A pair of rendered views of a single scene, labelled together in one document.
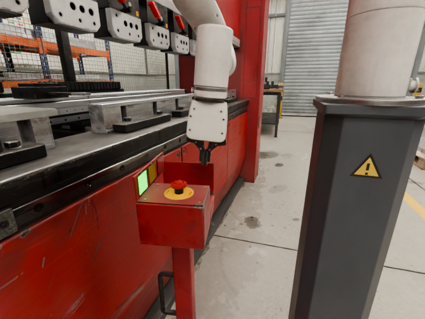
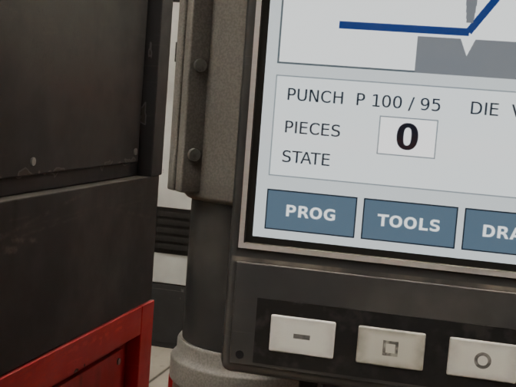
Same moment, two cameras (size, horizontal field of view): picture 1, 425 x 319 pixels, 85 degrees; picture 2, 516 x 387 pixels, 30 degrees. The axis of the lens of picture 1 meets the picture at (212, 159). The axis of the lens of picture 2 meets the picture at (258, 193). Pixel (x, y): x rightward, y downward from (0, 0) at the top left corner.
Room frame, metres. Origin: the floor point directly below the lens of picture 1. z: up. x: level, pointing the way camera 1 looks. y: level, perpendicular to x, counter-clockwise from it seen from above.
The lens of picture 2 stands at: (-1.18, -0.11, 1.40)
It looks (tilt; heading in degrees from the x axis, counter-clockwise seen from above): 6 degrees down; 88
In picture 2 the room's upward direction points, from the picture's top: 4 degrees clockwise
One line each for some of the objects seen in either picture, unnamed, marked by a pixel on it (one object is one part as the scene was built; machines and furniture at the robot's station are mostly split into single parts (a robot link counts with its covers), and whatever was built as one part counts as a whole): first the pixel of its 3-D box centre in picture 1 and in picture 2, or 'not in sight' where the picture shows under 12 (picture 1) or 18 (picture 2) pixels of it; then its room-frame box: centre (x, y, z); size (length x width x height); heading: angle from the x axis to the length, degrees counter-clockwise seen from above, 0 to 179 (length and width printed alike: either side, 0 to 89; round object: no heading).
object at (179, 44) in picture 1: (174, 34); not in sight; (1.28, 0.19, 1.26); 0.15 x 0.09 x 0.17; 160
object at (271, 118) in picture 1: (265, 95); not in sight; (5.38, -1.19, 0.75); 1.80 x 0.75 x 1.50; 164
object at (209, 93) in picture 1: (209, 92); not in sight; (0.60, 0.01, 1.01); 0.09 x 0.08 x 0.03; 83
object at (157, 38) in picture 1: (150, 26); not in sight; (1.09, 0.26, 1.26); 0.15 x 0.09 x 0.17; 160
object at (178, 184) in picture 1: (178, 188); not in sight; (0.51, 0.08, 0.79); 0.04 x 0.04 x 0.04
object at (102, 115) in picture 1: (198, 100); not in sight; (1.55, 0.09, 0.92); 1.67 x 0.06 x 0.10; 160
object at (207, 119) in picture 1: (208, 118); not in sight; (0.60, 0.01, 0.95); 0.10 x 0.07 x 0.11; 83
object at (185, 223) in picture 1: (180, 195); not in sight; (0.56, 0.09, 0.75); 0.20 x 0.16 x 0.18; 173
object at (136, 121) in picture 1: (145, 121); not in sight; (0.91, 0.26, 0.89); 0.30 x 0.05 x 0.03; 160
